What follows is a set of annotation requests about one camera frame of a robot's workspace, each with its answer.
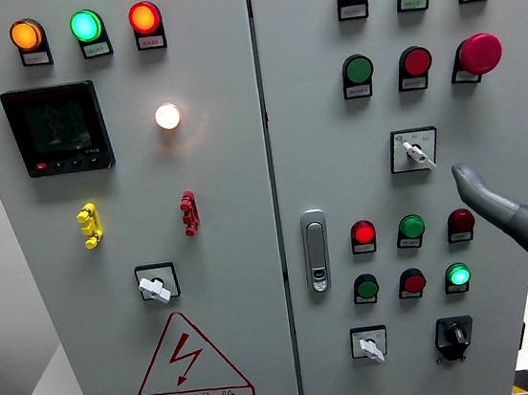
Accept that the yellow round lamp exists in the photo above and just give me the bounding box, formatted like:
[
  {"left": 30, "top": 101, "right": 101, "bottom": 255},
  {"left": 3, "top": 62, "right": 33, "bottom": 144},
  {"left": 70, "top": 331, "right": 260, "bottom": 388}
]
[{"left": 7, "top": 15, "right": 55, "bottom": 70}]

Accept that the small red handle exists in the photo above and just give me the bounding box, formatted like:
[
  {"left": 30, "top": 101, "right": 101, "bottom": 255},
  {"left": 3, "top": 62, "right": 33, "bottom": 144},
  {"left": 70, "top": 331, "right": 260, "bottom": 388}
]
[{"left": 178, "top": 188, "right": 203, "bottom": 239}]

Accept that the white round lamp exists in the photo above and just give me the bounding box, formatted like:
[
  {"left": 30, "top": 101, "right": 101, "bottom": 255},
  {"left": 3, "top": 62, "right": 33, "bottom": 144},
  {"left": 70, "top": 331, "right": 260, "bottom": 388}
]
[{"left": 152, "top": 101, "right": 185, "bottom": 133}]

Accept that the green round lamp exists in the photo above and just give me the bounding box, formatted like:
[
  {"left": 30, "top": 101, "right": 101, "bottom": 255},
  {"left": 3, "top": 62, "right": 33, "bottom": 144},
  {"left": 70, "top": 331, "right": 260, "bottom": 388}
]
[{"left": 393, "top": 212, "right": 429, "bottom": 252}]

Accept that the red lit lamp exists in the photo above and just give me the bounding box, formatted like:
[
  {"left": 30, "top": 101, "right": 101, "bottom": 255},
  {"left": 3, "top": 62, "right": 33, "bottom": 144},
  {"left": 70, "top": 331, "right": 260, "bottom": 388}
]
[
  {"left": 348, "top": 218, "right": 380, "bottom": 257},
  {"left": 125, "top": 0, "right": 168, "bottom": 54}
]

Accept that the red push button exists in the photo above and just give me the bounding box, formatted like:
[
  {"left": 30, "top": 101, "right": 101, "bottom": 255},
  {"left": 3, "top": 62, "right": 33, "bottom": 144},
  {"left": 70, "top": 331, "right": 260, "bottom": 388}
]
[
  {"left": 395, "top": 266, "right": 429, "bottom": 301},
  {"left": 393, "top": 44, "right": 436, "bottom": 94}
]

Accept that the black display meter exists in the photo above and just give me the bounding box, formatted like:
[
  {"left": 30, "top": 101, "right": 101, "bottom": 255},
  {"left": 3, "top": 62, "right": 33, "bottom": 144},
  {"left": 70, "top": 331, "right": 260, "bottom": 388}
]
[{"left": 0, "top": 77, "right": 118, "bottom": 183}]

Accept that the pale grey door with display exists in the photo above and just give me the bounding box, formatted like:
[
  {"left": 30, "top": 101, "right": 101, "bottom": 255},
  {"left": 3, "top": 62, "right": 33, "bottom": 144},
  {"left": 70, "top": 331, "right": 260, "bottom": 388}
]
[{"left": 0, "top": 0, "right": 299, "bottom": 395}]

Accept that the large red stop button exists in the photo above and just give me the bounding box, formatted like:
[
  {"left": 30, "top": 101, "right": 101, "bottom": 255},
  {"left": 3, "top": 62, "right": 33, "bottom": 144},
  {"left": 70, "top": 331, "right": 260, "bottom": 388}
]
[{"left": 445, "top": 30, "right": 507, "bottom": 87}]

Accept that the pale grey door with lock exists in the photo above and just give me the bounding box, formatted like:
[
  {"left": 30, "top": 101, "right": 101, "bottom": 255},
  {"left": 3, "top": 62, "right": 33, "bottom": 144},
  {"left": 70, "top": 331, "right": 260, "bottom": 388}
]
[{"left": 249, "top": 0, "right": 528, "bottom": 395}]

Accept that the small yellow handle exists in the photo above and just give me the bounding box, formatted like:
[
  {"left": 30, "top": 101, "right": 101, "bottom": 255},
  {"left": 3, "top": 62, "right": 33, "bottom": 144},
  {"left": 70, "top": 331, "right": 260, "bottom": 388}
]
[{"left": 74, "top": 200, "right": 106, "bottom": 252}]

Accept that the silver door lock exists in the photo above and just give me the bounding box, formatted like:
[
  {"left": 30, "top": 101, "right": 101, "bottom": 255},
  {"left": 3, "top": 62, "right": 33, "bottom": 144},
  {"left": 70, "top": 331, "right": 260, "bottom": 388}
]
[{"left": 298, "top": 208, "right": 336, "bottom": 295}]

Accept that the black handle turn switch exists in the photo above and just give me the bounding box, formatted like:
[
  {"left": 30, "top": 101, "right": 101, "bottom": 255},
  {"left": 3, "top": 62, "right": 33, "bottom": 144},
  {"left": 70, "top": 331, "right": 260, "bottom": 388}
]
[{"left": 430, "top": 314, "right": 478, "bottom": 364}]

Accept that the green push button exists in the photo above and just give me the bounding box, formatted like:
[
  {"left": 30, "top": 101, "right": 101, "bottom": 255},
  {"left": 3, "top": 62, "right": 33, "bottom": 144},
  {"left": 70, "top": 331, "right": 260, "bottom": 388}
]
[
  {"left": 350, "top": 272, "right": 382, "bottom": 307},
  {"left": 339, "top": 52, "right": 379, "bottom": 100}
]

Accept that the grey turn switch white handle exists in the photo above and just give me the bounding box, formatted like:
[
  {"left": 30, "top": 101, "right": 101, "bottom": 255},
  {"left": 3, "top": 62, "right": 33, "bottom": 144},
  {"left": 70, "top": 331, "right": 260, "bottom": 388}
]
[{"left": 385, "top": 125, "right": 443, "bottom": 176}]

